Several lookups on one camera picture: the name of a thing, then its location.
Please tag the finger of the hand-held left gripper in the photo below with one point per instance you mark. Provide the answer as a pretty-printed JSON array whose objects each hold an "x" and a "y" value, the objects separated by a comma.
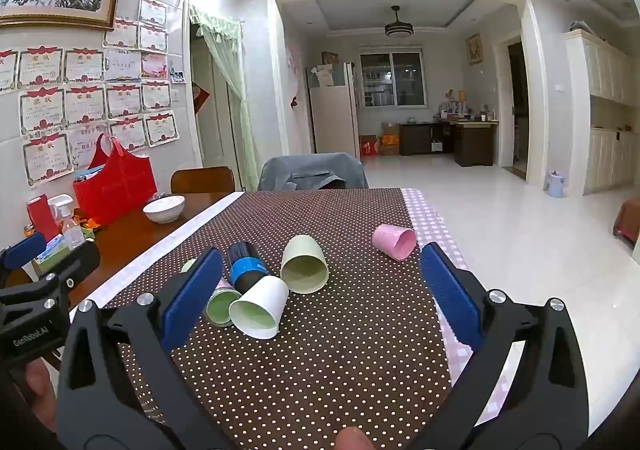
[
  {"x": 22, "y": 250},
  {"x": 75, "y": 261}
]

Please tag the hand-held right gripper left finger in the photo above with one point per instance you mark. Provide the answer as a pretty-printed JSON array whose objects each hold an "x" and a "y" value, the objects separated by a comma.
[{"x": 195, "y": 295}]

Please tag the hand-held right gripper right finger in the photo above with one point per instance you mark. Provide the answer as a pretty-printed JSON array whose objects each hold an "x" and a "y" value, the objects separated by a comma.
[{"x": 450, "y": 295}]

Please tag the green cup with pink outside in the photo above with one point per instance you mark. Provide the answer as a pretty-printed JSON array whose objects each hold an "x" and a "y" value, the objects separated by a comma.
[{"x": 221, "y": 304}]

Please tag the black and blue cup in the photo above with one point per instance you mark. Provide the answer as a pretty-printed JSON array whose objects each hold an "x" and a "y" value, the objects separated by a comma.
[{"x": 246, "y": 267}]

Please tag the white cup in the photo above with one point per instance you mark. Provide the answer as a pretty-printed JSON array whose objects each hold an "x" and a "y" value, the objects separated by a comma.
[{"x": 260, "y": 310}]

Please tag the cream cup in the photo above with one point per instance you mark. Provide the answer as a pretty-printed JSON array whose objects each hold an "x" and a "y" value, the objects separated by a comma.
[{"x": 305, "y": 267}]

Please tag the person's left hand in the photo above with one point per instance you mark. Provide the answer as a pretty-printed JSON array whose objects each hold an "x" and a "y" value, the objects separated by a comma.
[{"x": 41, "y": 392}]

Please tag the person's right hand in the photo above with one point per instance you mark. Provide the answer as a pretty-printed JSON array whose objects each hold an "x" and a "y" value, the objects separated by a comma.
[{"x": 353, "y": 441}]

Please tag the tissue box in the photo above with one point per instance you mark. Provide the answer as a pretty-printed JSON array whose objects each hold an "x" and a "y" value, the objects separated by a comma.
[{"x": 50, "y": 255}]

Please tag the clear spray bottle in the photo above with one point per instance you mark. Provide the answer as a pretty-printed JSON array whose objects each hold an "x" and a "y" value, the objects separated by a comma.
[{"x": 70, "y": 230}]

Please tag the red box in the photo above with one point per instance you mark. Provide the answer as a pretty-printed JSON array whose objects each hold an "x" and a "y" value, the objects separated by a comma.
[{"x": 42, "y": 217}]

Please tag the white cloth strip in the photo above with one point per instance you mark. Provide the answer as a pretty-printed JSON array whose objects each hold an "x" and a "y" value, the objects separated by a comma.
[{"x": 165, "y": 242}]

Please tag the red tote bag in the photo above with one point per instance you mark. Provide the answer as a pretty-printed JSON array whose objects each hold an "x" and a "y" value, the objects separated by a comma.
[{"x": 117, "y": 190}]

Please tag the white bowl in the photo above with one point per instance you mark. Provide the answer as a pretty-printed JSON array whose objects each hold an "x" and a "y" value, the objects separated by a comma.
[{"x": 164, "y": 210}]

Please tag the wooden chair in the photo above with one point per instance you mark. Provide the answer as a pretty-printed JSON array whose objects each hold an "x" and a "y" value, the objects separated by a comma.
[{"x": 200, "y": 180}]

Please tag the brown polka dot tablecloth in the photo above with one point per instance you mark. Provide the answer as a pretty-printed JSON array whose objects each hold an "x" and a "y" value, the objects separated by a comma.
[{"x": 325, "y": 360}]

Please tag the light blue bucket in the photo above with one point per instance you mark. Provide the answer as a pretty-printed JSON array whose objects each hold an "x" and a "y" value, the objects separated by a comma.
[{"x": 556, "y": 186}]

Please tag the dark wooden desk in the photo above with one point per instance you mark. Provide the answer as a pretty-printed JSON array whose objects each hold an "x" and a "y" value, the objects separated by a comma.
[{"x": 470, "y": 142}]

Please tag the grey jacket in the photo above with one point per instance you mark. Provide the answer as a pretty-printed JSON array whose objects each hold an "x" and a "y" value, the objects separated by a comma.
[{"x": 300, "y": 172}]

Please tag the cardboard box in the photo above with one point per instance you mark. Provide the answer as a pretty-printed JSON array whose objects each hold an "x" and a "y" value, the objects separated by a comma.
[{"x": 390, "y": 139}]

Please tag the red carton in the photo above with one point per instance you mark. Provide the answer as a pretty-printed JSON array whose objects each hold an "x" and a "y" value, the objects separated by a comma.
[{"x": 369, "y": 145}]

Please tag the green curtain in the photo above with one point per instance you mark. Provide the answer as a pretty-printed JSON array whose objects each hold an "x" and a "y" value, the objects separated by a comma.
[{"x": 245, "y": 119}]

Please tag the brown furniture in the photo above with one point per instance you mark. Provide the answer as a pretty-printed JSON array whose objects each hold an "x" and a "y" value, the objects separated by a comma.
[{"x": 627, "y": 222}]

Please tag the white refrigerator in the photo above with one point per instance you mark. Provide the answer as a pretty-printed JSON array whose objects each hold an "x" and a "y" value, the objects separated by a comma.
[{"x": 332, "y": 114}]

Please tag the window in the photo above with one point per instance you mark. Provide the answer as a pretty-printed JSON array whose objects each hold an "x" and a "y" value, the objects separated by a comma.
[{"x": 394, "y": 77}]

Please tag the white cabinet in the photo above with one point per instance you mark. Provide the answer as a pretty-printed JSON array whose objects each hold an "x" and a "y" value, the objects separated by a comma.
[{"x": 605, "y": 129}]

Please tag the ceiling fan lamp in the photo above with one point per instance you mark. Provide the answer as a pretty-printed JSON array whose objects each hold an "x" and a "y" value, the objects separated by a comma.
[{"x": 398, "y": 28}]

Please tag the wall of certificates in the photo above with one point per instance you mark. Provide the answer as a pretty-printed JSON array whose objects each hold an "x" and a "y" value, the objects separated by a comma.
[{"x": 85, "y": 99}]

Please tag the small framed wall picture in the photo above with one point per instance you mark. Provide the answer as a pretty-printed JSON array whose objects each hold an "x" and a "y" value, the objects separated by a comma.
[{"x": 473, "y": 49}]

